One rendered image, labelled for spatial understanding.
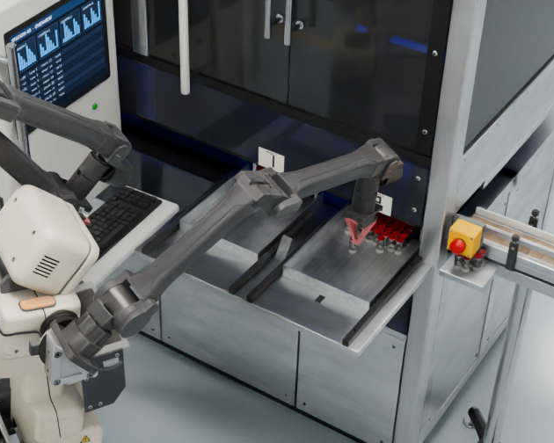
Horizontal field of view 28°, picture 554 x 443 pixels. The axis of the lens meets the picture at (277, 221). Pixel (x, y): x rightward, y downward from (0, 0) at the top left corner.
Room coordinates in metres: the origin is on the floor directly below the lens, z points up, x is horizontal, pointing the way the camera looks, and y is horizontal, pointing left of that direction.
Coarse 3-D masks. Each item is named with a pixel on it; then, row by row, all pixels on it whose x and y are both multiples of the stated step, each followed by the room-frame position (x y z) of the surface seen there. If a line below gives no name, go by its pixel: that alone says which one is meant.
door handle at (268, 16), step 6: (270, 0) 2.51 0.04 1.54; (270, 6) 2.51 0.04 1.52; (270, 12) 2.51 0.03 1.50; (270, 18) 2.51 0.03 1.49; (276, 18) 2.55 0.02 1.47; (282, 18) 2.56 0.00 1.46; (264, 24) 2.51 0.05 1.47; (270, 24) 2.51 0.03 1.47; (264, 30) 2.51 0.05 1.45; (270, 30) 2.51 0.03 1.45; (264, 36) 2.51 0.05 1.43; (270, 36) 2.51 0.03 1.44
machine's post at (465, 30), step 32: (480, 0) 2.30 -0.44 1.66; (480, 32) 2.32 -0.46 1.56; (448, 64) 2.31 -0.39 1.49; (448, 96) 2.30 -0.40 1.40; (448, 128) 2.29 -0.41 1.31; (448, 160) 2.29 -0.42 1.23; (448, 192) 2.29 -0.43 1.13; (448, 224) 2.31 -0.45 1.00; (416, 320) 2.30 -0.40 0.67; (416, 352) 2.29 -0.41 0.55; (416, 384) 2.29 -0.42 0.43; (416, 416) 2.29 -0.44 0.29
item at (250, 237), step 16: (224, 192) 2.59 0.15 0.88; (208, 208) 2.51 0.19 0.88; (304, 208) 2.48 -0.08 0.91; (192, 224) 2.39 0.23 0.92; (240, 224) 2.44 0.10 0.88; (256, 224) 2.44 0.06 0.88; (272, 224) 2.45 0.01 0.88; (288, 224) 2.41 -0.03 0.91; (224, 240) 2.33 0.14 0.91; (240, 240) 2.37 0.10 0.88; (256, 240) 2.37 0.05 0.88; (272, 240) 2.33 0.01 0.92; (240, 256) 2.30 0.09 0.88; (256, 256) 2.27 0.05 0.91
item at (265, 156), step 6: (264, 150) 2.57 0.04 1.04; (264, 156) 2.57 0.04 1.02; (270, 156) 2.56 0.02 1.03; (276, 156) 2.55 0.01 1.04; (282, 156) 2.54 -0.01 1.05; (264, 162) 2.57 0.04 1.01; (270, 162) 2.56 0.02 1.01; (276, 162) 2.55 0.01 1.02; (282, 162) 2.54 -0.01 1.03; (276, 168) 2.55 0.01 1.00; (282, 168) 2.54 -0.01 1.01
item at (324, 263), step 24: (336, 216) 2.46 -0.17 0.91; (312, 240) 2.35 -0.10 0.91; (336, 240) 2.39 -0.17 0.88; (288, 264) 2.25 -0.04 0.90; (312, 264) 2.28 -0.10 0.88; (336, 264) 2.28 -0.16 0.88; (360, 264) 2.29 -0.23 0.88; (384, 264) 2.29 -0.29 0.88; (408, 264) 2.28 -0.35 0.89; (336, 288) 2.15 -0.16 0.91; (360, 288) 2.19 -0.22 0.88; (384, 288) 2.16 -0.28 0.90
